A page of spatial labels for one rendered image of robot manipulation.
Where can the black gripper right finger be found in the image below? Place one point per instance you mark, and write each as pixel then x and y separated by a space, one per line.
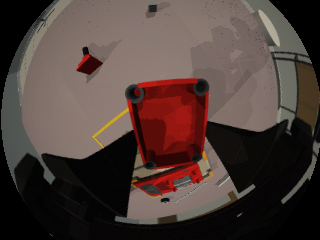
pixel 242 152

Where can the beige flat base plate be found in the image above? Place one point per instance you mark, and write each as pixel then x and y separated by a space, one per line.
pixel 140 171

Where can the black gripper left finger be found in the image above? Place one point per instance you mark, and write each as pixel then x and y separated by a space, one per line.
pixel 106 175

